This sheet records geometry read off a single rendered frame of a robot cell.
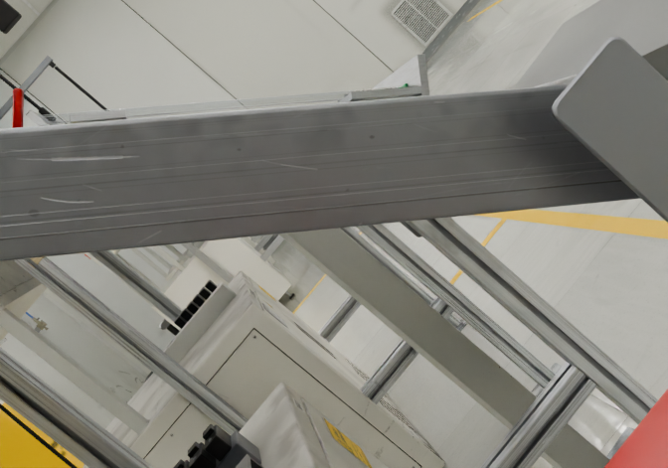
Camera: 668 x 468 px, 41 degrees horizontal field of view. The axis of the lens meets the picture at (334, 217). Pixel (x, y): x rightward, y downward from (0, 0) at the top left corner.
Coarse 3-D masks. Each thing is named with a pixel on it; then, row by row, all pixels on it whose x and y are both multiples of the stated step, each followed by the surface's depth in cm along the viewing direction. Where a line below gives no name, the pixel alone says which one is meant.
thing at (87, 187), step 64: (64, 128) 42; (128, 128) 43; (192, 128) 43; (256, 128) 44; (320, 128) 44; (384, 128) 44; (448, 128) 45; (512, 128) 45; (0, 192) 42; (64, 192) 42; (128, 192) 43; (192, 192) 43; (256, 192) 44; (320, 192) 44; (384, 192) 45; (448, 192) 45; (512, 192) 45; (576, 192) 46; (0, 256) 42
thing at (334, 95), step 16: (272, 96) 124; (288, 96) 125; (304, 96) 125; (320, 96) 126; (336, 96) 126; (80, 112) 118; (128, 112) 120; (144, 112) 120; (160, 112) 121; (176, 112) 122
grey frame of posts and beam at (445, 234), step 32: (416, 224) 117; (448, 224) 117; (448, 256) 119; (480, 256) 118; (512, 288) 120; (544, 320) 121; (576, 352) 120; (0, 384) 110; (32, 384) 111; (608, 384) 121; (32, 416) 111; (64, 416) 111; (640, 416) 122; (96, 448) 112; (128, 448) 116
